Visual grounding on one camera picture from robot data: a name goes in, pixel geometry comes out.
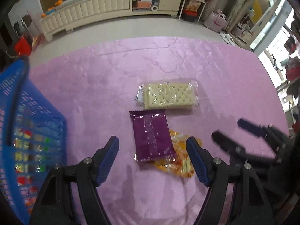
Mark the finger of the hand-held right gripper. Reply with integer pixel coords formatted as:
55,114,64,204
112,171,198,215
237,118,290,158
211,130,282,167

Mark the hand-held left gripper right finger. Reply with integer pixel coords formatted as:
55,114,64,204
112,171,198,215
186,136,275,225

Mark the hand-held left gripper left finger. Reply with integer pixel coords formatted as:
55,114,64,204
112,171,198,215
29,135,120,225

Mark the yellow red snack packet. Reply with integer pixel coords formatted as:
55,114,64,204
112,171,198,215
150,129,203,178

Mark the purple snack packet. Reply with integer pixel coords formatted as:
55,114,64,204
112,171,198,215
129,111,177,164

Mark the blue plastic basket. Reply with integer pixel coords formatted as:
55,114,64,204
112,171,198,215
0,60,67,225

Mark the clear cracker packet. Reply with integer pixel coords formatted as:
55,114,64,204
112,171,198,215
134,81,200,110

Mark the pink tablecloth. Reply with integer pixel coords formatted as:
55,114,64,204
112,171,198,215
28,36,290,225

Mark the pair of white slippers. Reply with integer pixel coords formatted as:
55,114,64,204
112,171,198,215
220,32,236,45

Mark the pink bag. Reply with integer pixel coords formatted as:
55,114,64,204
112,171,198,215
203,12,229,33

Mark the yellow board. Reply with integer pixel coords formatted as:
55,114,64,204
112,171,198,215
253,0,262,20

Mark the white metal shelf rack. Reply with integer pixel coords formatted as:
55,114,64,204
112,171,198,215
178,0,214,23

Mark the orange flat box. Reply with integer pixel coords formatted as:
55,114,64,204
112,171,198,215
31,34,45,51

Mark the red bag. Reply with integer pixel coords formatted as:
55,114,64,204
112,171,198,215
14,37,32,57

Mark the white tufted cabinet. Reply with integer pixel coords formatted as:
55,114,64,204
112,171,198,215
39,0,183,43

